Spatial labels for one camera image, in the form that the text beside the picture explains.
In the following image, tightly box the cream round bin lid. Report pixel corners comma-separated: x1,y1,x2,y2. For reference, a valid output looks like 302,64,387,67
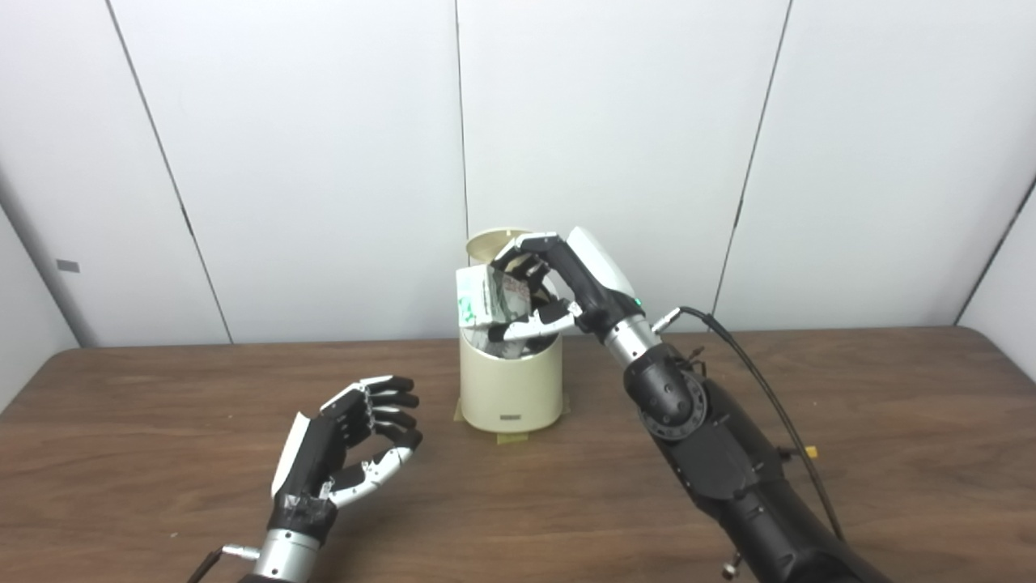
465,228,531,266

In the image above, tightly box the cream-colored cylindrical bin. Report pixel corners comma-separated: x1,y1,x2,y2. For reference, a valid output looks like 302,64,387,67
458,267,564,432

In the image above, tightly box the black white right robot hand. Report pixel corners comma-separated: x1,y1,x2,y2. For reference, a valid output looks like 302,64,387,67
490,227,646,345

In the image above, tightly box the green white milk carton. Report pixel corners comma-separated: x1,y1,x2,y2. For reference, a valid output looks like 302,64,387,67
456,263,535,357

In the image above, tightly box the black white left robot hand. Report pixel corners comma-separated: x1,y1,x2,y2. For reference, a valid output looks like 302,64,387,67
270,375,424,545

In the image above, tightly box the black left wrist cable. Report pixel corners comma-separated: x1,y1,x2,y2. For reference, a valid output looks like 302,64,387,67
186,544,261,583

